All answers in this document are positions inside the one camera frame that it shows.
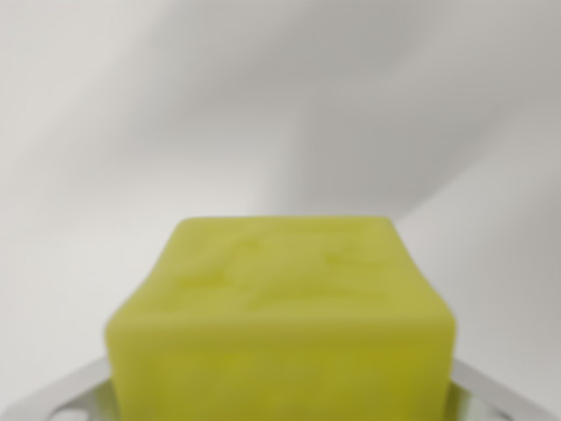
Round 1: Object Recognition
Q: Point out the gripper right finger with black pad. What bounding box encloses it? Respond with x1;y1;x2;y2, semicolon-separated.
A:
444;357;561;421

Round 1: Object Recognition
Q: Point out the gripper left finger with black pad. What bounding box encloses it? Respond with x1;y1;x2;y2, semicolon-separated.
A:
0;355;122;421

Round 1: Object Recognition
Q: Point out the yellow cube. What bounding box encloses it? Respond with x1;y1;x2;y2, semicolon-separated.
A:
103;215;458;421

